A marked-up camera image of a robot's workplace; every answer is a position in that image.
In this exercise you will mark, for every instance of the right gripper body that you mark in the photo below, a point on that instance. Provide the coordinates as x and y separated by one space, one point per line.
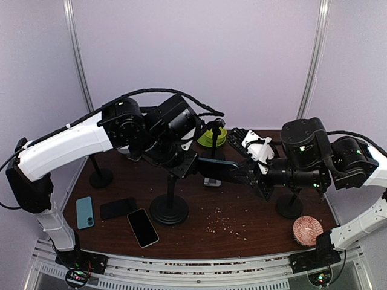
254 172

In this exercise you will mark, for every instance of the right aluminium frame post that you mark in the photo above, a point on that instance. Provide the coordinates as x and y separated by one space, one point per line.
316 58

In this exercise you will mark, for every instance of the black phone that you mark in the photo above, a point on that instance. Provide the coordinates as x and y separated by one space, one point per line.
118 208

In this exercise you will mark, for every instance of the teal phone front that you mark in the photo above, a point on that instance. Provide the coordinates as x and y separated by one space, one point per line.
84 213

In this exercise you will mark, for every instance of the teal phone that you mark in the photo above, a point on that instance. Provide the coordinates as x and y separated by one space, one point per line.
84 213
217 169

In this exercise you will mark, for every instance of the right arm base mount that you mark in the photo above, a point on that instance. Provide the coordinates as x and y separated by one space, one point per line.
317 266

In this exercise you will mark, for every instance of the black phone stand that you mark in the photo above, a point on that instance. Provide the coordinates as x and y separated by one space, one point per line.
100 178
169 209

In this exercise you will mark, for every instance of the left aluminium frame post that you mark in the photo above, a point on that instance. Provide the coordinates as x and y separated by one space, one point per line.
80 71

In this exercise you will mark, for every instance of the aluminium frame post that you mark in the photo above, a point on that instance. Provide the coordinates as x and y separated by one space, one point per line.
316 58
80 71

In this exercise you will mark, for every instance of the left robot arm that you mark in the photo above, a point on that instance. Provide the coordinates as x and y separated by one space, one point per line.
162 133

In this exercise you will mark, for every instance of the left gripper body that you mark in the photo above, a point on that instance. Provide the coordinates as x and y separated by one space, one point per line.
181 167

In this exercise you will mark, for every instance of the white folding phone stand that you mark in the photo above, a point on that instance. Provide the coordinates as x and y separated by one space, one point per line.
208 182

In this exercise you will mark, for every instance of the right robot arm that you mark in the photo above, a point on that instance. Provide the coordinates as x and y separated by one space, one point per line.
304 158

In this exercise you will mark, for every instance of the green bowl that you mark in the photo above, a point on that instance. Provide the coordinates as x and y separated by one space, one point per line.
208 136

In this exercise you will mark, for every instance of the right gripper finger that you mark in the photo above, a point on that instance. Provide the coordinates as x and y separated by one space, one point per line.
239 167
240 179

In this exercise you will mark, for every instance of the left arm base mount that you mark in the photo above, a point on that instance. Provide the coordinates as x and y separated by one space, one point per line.
80 268

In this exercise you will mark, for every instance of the white phone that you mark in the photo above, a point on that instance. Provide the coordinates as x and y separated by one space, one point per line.
142 228

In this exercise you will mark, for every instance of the green plate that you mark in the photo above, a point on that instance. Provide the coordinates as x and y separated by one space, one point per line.
204 142

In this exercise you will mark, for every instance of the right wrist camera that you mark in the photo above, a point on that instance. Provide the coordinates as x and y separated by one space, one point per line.
235 139

